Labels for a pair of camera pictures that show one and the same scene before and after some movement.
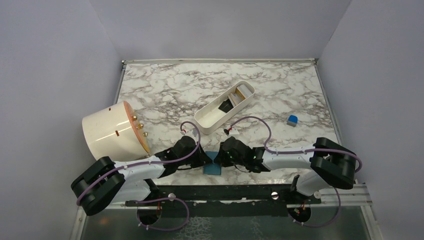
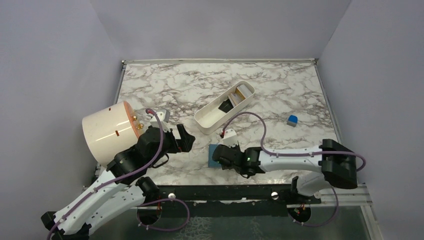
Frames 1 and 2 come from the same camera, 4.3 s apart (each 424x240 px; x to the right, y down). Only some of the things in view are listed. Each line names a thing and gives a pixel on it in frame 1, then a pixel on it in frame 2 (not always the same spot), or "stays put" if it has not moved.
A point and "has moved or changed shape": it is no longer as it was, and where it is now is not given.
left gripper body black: (195, 160) → (171, 145)
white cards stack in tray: (241, 92) stays put
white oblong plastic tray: (211, 114) stays put
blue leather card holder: (212, 168) has moved or changed shape
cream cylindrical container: (116, 132) stays put
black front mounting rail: (187, 201) stays put
